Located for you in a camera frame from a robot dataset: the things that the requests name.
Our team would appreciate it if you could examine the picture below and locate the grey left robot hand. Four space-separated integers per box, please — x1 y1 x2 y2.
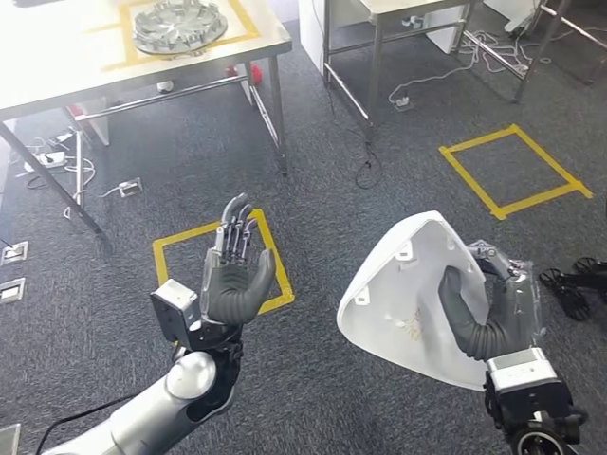
200 192 278 328

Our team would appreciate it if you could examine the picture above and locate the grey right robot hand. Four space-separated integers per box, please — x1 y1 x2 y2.
438 241 545 364

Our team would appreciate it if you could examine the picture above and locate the white plastic shell part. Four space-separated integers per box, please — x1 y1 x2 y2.
336 209 492 392

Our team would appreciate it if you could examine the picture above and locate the steel workbench table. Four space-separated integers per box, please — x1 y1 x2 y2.
0 0 293 254

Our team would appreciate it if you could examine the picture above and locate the black chair star base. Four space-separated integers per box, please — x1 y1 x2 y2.
538 255 607 323

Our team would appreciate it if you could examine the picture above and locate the yellow tape square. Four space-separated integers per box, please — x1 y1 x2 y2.
151 209 296 317
438 123 593 222

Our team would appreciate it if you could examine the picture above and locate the metal floor socket box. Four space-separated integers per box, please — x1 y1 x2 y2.
0 423 23 455
117 176 144 200
0 241 29 267
0 277 26 306

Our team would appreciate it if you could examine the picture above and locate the red object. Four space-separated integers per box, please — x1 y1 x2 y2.
224 61 263 87

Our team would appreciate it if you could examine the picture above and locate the silver wheel hubcap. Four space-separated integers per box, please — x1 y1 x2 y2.
131 0 229 57

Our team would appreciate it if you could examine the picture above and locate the yellow tape double rectangle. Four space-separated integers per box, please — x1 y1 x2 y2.
82 0 260 71

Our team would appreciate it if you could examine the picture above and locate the steel table with white panel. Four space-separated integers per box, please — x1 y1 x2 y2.
297 0 481 144

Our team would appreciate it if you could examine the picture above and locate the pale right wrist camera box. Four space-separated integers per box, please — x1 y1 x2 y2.
483 346 576 433

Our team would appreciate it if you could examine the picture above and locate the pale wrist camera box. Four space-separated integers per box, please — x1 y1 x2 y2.
149 279 203 351
483 346 576 433

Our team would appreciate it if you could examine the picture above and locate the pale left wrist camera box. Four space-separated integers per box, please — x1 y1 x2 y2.
149 279 203 351

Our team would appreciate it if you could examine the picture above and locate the thin black cable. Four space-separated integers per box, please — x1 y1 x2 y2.
324 82 383 191

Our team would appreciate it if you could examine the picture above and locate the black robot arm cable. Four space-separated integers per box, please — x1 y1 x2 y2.
35 391 141 455

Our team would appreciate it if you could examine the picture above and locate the steel frame table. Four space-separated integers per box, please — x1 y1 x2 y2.
512 0 607 105

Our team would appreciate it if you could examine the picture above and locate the white cable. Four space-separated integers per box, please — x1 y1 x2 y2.
387 27 553 105

